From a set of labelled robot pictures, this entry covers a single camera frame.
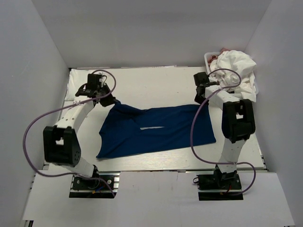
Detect white t shirt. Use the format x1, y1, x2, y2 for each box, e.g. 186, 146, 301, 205
64, 69, 94, 101
209, 49, 258, 104

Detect blue t shirt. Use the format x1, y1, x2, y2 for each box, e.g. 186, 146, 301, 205
97, 102, 216, 159

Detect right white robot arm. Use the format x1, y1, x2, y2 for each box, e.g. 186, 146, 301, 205
194, 72, 256, 189

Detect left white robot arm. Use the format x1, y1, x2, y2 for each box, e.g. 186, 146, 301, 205
43, 70, 116, 189

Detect white folded t shirt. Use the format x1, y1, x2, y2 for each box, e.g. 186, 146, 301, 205
64, 69, 94, 101

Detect pink clothes in basket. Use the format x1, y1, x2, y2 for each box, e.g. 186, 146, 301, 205
206, 48, 230, 66

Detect white perforated basket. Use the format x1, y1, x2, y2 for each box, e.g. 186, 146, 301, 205
204, 51, 258, 95

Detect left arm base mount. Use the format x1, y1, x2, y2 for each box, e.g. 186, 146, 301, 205
69, 172, 120, 199

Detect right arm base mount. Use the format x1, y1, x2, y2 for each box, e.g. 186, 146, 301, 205
193, 174, 243, 201

